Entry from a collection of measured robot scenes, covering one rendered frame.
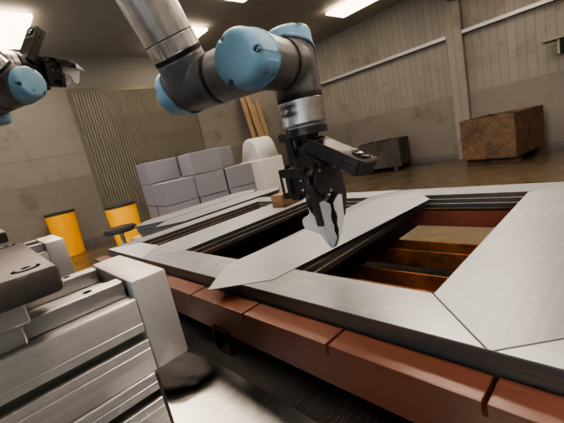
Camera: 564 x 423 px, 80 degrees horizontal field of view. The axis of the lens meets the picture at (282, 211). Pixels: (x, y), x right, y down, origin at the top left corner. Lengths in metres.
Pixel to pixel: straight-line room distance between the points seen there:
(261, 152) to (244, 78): 5.63
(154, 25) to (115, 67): 7.48
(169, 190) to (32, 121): 3.89
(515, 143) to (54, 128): 7.78
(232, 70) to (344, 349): 0.38
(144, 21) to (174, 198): 3.53
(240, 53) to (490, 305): 0.43
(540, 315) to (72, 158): 7.25
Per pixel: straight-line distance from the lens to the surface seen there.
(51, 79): 1.23
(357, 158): 0.51
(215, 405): 0.67
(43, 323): 0.34
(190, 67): 0.54
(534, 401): 0.40
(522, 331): 0.44
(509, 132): 6.53
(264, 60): 0.45
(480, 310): 0.47
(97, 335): 0.34
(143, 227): 1.76
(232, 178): 4.32
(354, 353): 0.45
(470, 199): 1.04
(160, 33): 0.54
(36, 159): 7.30
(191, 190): 4.09
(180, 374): 0.73
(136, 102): 7.88
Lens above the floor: 1.08
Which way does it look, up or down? 11 degrees down
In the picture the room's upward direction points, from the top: 12 degrees counter-clockwise
